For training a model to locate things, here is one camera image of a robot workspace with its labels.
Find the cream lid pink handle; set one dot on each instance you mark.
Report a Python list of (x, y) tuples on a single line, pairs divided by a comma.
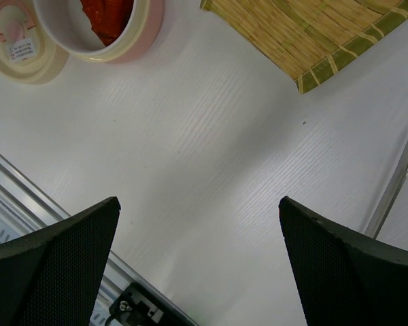
[(27, 54)]

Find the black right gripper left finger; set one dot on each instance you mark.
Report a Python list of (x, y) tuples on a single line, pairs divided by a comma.
[(52, 276)]

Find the bamboo serving tray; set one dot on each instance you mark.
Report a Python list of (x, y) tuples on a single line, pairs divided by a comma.
[(311, 41)]

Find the metal serving tongs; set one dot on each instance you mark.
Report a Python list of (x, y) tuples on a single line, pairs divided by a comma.
[(389, 195)]

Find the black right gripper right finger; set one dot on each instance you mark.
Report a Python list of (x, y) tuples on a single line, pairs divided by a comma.
[(342, 276)]

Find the pink lunch box bowl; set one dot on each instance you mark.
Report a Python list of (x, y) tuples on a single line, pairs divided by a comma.
[(69, 27)]

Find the aluminium mounting rail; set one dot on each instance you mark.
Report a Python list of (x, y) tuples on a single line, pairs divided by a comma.
[(26, 209)]

